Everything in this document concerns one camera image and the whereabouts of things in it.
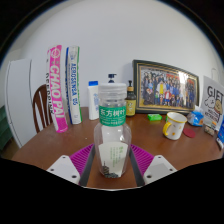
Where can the dark yellow-labelled pump bottle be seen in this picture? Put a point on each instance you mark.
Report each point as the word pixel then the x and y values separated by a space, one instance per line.
pixel 131 105

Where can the white blue-capped lotion bottle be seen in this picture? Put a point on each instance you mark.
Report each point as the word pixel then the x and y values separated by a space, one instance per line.
pixel 93 103

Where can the white green shuttlecock tube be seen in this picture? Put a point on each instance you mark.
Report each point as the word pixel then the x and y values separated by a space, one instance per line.
pixel 74 86

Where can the clear green-labelled drink bottle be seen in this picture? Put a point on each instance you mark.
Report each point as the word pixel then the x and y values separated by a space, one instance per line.
pixel 112 133

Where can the blue tissue pack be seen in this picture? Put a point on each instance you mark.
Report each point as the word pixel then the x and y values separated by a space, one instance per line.
pixel 196 118

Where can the dark blue pump bottle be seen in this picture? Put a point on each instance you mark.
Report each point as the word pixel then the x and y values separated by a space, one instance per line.
pixel 111 78

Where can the blue detergent bottle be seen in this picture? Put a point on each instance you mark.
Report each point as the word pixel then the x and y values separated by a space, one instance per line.
pixel 221 133

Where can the pink shuttlecock tube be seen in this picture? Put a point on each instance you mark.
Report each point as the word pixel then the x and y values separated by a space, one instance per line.
pixel 56 90

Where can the small green packet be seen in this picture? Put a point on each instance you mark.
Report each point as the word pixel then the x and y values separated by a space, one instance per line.
pixel 155 117

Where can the brown wooden chair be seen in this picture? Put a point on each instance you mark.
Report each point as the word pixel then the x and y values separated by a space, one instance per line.
pixel 41 106

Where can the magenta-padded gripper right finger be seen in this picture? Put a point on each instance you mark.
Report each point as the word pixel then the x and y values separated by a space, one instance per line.
pixel 160 168

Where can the white printed paper gift bag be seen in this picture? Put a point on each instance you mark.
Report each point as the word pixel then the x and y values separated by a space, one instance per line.
pixel 213 100

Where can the small patterned snack packet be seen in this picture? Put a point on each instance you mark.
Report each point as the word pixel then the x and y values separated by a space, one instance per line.
pixel 209 130

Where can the flat round red coaster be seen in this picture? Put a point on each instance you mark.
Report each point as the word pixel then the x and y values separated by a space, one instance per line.
pixel 190 133

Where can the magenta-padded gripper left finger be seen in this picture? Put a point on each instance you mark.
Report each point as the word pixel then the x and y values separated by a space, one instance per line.
pixel 63 168

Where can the white flat panel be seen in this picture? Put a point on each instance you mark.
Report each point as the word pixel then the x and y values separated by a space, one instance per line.
pixel 18 100

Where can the framed group photo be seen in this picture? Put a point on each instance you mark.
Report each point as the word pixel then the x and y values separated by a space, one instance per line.
pixel 166 88

